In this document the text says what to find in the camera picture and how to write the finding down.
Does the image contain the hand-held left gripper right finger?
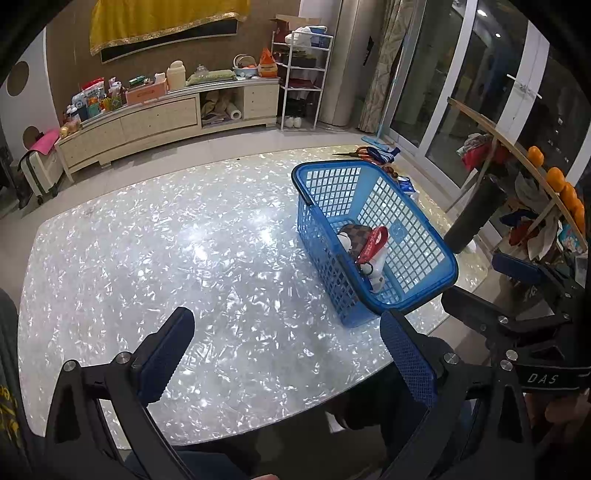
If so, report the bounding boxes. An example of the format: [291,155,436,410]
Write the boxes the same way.
[379,308,536,480]

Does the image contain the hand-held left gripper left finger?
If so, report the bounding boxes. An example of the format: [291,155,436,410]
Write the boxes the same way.
[44,306,197,480]

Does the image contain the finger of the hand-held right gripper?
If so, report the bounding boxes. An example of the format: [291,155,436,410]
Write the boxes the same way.
[491,251,583,315]
[441,286,571,341]

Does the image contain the blue plastic basket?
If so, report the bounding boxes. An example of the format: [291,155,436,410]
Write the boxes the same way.
[291,161,459,329]

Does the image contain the white dog figurine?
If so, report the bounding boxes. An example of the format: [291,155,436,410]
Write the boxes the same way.
[360,261,386,294]

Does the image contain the red lanyard keychain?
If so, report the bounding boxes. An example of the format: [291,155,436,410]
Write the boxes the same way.
[355,226,389,273]

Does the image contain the brown checkered case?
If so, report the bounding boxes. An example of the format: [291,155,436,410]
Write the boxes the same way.
[339,224,375,254]

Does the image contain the person's right hand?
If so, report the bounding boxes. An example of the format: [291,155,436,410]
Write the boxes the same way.
[526,390,586,466]

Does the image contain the pile of mixed clothes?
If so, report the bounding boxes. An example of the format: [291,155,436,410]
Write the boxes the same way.
[496,171,587,264]

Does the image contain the black foam cylinder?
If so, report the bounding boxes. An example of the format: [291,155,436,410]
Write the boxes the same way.
[444,178,508,254]

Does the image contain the red clothes pile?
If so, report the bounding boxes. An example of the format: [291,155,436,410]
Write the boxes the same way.
[457,133,509,171]

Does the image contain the person's black printed shirt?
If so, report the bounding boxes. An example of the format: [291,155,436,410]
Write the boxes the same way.
[0,288,51,480]

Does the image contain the blue flat mop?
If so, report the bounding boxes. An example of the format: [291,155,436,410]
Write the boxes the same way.
[361,69,400,148]

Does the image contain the glass sliding door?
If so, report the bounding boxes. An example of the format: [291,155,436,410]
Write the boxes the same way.
[392,0,591,195]

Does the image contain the cream suitcase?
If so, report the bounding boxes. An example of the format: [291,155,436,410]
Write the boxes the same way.
[17,148,63,206]

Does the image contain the cream tv cabinet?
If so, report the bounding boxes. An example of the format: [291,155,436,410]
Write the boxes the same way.
[55,76,282,183]

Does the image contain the patterned curtain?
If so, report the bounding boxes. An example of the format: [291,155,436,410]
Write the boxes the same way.
[358,0,419,134]

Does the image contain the pink mat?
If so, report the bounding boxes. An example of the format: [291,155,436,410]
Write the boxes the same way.
[28,128,62,155]

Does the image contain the brown paper bags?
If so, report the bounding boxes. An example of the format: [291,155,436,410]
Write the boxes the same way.
[201,90,229,123]

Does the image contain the orange box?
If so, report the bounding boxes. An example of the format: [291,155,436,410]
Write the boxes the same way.
[124,78,168,104]

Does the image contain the cluster of bottles and packets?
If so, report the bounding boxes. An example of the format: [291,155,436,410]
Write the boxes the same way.
[65,76,127,125]

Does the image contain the grey standing air conditioner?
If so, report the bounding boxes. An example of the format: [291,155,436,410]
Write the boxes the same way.
[318,0,393,127]

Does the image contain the white metal shelf rack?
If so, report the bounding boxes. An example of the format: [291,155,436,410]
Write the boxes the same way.
[270,31,334,132]

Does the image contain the cream jug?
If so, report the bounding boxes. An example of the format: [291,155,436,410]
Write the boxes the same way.
[166,60,187,90]

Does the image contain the white fruit basket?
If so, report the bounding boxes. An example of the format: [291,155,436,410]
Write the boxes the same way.
[232,54,259,80]

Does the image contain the orange bag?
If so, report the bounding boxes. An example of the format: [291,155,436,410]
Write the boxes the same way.
[257,47,279,78]

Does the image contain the white plastic bag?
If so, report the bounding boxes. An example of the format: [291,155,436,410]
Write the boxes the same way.
[284,27,328,47]

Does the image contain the yellow cloth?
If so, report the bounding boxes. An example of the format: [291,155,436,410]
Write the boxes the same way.
[89,0,252,56]

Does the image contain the cardboard box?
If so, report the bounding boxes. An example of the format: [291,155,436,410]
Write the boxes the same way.
[269,14,308,35]

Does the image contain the wooden chair frame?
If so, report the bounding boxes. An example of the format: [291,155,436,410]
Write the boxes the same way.
[445,74,591,259]

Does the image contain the red-handled scissors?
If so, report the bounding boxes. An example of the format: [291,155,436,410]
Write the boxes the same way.
[332,146,377,160]

